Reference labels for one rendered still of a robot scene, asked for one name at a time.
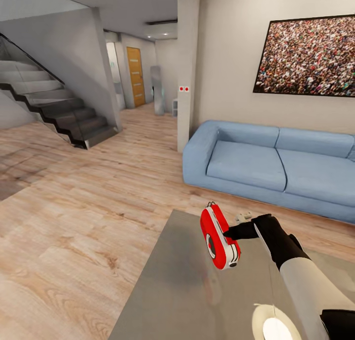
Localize radio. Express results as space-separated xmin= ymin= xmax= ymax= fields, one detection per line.
xmin=200 ymin=202 xmax=241 ymax=269

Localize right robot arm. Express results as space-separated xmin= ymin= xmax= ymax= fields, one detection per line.
xmin=223 ymin=211 xmax=355 ymax=340

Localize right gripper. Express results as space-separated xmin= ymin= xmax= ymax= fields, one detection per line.
xmin=223 ymin=222 xmax=256 ymax=240

